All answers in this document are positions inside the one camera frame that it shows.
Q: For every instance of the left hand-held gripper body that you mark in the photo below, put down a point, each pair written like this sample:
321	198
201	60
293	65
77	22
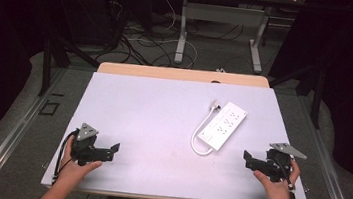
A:
82	145

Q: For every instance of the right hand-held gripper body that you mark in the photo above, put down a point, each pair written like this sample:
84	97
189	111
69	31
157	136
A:
279	166

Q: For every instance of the person's right hand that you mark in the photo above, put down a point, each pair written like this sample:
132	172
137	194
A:
276	191

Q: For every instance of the person's left hand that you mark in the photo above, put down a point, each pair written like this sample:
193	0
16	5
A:
72	171

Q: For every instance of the white table cover sheet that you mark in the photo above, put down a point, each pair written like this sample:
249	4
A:
148	126

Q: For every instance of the white power strip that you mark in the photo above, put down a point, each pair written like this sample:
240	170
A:
223	126

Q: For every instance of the white power strip plug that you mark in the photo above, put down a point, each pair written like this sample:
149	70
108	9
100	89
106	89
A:
215	105

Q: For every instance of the black metal stand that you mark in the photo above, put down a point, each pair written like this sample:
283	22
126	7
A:
316	98
46	68

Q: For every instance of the black computer tower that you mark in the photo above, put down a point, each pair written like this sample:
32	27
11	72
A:
83	15

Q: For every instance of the white desk with metal legs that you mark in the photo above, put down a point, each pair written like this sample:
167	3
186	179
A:
224	15

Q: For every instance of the aluminium floor rail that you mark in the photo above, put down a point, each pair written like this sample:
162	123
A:
330	177
8	140

